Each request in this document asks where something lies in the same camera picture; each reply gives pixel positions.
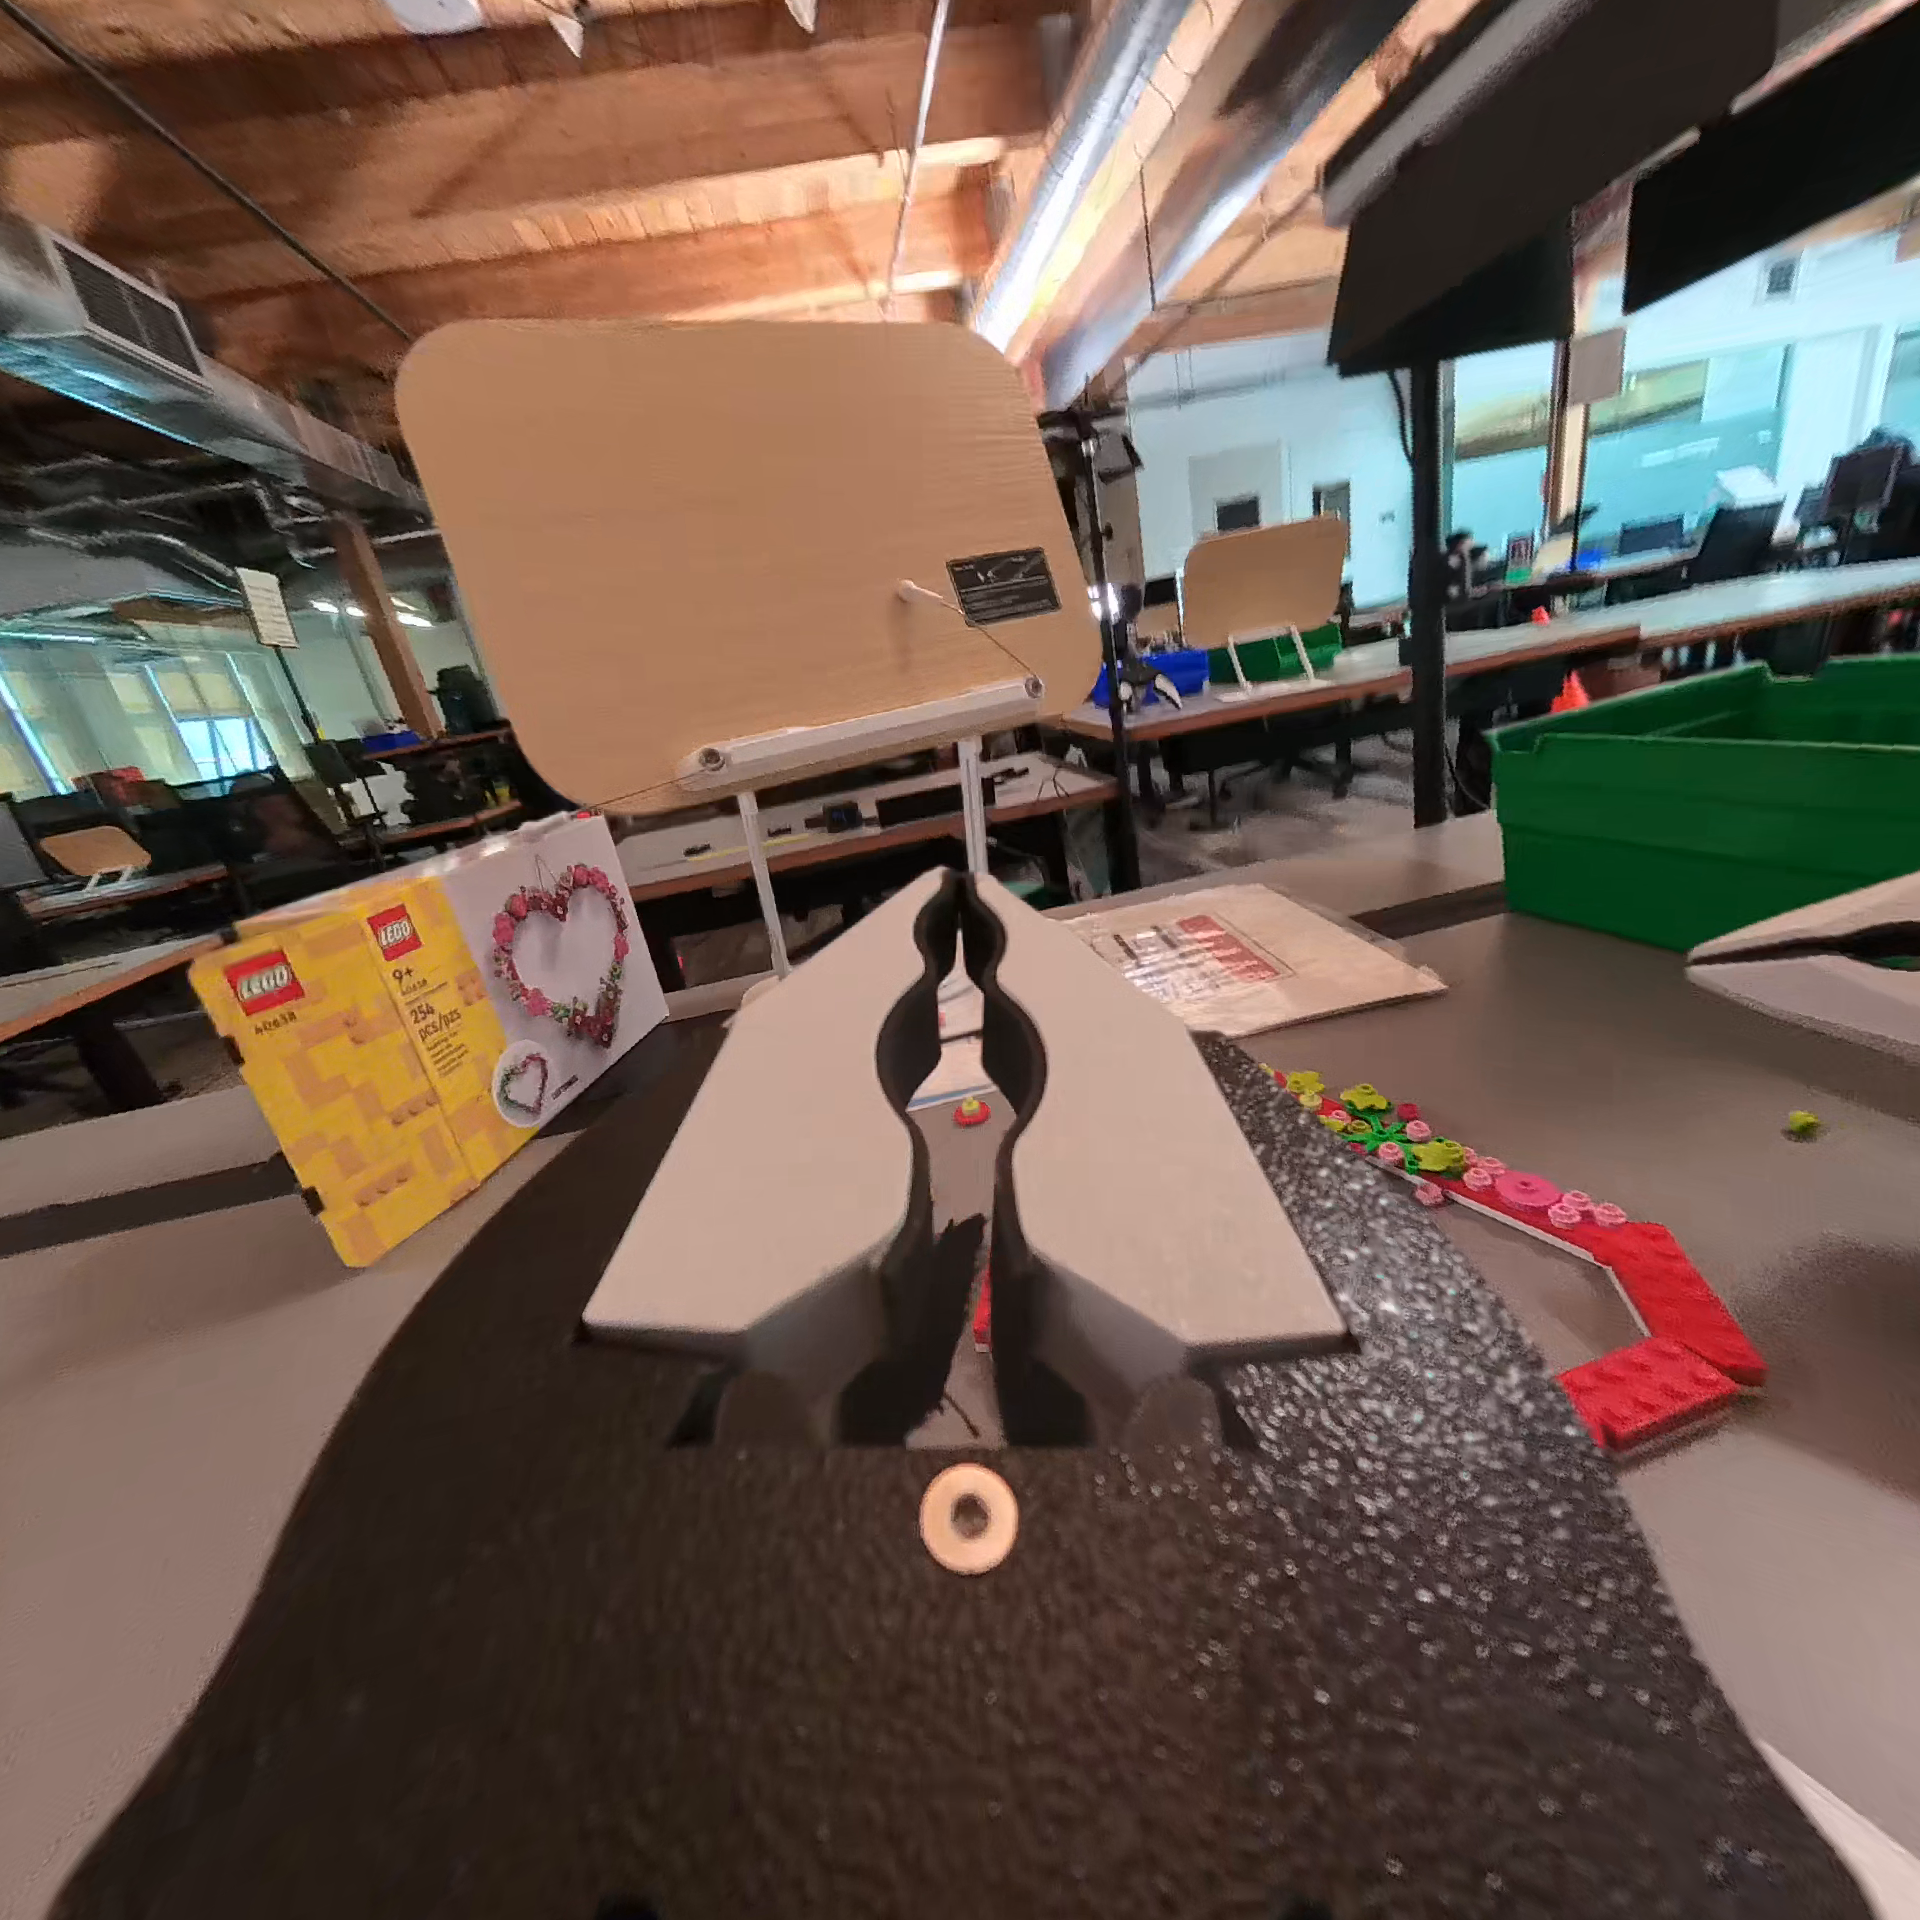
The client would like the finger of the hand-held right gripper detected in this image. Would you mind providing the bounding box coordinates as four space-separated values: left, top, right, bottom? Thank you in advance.
1688 872 1920 964
1688 943 1920 1070

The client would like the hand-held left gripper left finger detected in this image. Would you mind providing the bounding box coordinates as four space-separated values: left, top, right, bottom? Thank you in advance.
578 867 969 1379

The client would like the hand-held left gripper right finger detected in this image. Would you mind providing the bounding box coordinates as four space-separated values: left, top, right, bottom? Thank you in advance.
964 870 1354 1403

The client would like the flowered red lego wreath section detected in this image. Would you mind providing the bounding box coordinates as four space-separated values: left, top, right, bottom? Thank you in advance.
1267 1064 1769 1454

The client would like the lego set box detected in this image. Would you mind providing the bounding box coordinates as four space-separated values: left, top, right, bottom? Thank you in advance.
187 813 672 1269

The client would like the green plastic bin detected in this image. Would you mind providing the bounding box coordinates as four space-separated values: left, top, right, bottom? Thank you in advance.
1488 656 1920 958

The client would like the clear plastic bag with label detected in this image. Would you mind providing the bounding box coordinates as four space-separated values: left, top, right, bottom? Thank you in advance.
1068 883 1450 1040

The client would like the small blue storage bin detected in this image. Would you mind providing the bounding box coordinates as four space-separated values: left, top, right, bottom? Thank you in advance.
1092 647 1212 710

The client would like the small green storage bin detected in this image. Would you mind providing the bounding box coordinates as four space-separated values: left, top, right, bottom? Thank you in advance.
1212 622 1345 688

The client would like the black tripod pole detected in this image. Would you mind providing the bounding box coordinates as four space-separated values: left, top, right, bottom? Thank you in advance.
1049 407 1146 888

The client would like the wooden board stand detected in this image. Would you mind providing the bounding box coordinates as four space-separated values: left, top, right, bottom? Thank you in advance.
393 317 1107 998
1179 517 1354 692

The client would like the wooden pillar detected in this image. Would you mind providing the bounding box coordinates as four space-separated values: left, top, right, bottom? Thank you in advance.
329 517 444 735

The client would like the ceiling air vent unit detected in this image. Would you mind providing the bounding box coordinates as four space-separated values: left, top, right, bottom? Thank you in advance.
0 217 212 392

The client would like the black overhead desk frame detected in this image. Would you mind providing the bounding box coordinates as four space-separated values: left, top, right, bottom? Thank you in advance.
1319 0 1920 830

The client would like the silver ventilation duct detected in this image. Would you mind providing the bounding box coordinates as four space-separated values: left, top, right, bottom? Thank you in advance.
977 0 1203 360

